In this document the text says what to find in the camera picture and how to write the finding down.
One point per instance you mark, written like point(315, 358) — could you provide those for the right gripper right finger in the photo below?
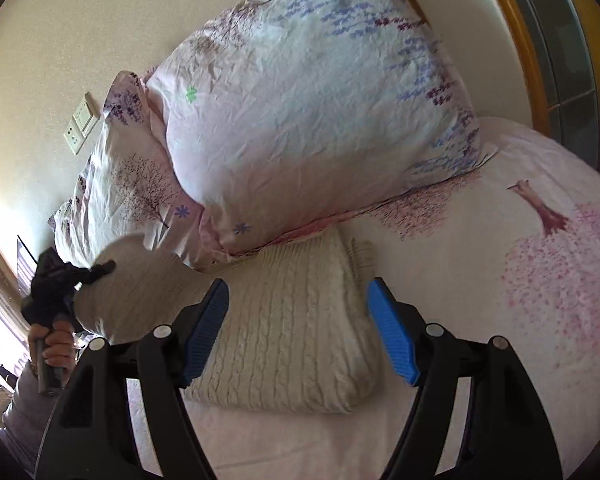
point(506, 435)

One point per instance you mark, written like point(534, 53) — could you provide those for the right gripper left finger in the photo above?
point(90, 434)

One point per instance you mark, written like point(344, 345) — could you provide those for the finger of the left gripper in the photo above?
point(96, 272)

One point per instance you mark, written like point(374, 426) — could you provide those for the beige cable-knit sweater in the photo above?
point(297, 336)

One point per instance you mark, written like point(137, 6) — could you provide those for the person's left forearm sleeve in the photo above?
point(26, 418)

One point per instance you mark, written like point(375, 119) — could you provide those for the person's left hand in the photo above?
point(58, 345)

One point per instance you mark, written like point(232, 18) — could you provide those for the left floral pink pillow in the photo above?
point(128, 187)

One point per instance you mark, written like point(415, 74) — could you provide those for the floral pink pillow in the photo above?
point(128, 187)
point(283, 113)

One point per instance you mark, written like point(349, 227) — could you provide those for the pink floral bed sheet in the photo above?
point(513, 249)

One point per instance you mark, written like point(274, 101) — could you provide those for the right floral pink pillow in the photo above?
point(283, 113)

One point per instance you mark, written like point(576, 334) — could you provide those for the wooden glass-door wardrobe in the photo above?
point(559, 45)

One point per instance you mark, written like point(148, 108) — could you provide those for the white wall socket plate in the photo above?
point(73, 137)

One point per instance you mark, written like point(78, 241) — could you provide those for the white wall switch plate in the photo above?
point(85, 115)

